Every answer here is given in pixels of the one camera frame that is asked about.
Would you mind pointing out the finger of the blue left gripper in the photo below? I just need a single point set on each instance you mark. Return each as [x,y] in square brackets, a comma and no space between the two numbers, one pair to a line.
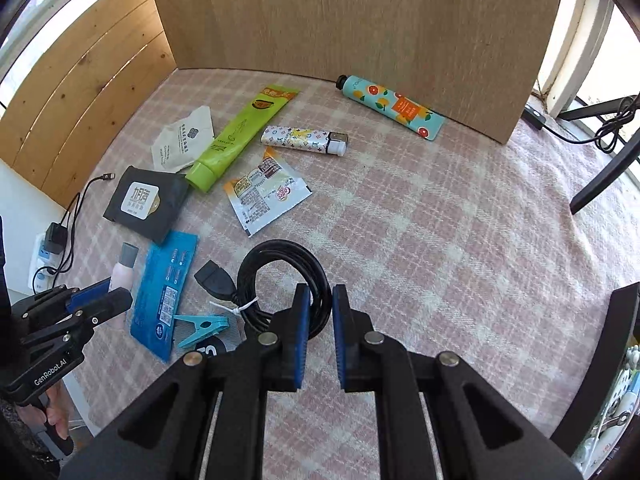
[87,295]
[109,309]

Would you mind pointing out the teal fruit hand cream tube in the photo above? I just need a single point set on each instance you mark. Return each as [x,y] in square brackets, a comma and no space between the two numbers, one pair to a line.
[420,119]

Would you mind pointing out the wooden plank wall panel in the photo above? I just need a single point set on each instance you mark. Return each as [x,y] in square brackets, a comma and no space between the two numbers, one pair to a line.
[81,92]

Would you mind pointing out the black wet wipes pack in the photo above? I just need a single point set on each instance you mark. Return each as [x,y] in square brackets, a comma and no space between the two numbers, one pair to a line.
[147,202]

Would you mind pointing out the black storage tray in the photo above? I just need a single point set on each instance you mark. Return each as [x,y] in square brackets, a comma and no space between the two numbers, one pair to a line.
[602,407]

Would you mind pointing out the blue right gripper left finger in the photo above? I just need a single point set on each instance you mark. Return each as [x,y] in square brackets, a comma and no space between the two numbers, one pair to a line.
[297,336]

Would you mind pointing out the pink plaid tablecloth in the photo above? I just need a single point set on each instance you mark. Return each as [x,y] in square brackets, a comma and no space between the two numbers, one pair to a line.
[461,244]

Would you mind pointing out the white sachet packet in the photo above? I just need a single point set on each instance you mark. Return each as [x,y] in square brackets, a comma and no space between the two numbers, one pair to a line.
[180,144]

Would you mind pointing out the wooden board panel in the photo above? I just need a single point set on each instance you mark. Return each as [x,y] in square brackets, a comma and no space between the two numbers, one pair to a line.
[473,61]

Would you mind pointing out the orange white snack sachet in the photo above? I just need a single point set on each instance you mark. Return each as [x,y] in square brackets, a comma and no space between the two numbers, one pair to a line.
[266,192]

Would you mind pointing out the white power strip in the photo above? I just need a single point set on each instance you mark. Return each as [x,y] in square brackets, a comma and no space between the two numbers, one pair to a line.
[43,266]

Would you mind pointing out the black charger with cable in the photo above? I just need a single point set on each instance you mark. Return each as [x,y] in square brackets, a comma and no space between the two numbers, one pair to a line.
[62,234]

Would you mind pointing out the small pink bottle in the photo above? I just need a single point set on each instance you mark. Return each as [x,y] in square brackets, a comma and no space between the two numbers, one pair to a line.
[123,272]

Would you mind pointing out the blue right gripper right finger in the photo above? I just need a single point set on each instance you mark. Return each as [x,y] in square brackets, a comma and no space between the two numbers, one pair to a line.
[340,300]

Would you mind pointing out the teal clothes peg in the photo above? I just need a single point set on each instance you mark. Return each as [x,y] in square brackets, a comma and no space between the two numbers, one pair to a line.
[204,326]

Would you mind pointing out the green cream tube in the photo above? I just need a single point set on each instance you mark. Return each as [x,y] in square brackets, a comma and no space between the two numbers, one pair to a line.
[229,144]

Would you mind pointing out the blue wipes pack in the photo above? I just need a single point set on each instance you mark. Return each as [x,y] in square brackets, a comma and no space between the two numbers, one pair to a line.
[166,268]

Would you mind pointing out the patterned lighter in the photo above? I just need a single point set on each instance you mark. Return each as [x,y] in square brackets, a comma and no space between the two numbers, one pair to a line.
[305,139]

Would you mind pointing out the person's left hand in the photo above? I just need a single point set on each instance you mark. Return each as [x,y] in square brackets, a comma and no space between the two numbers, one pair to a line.
[57,413]

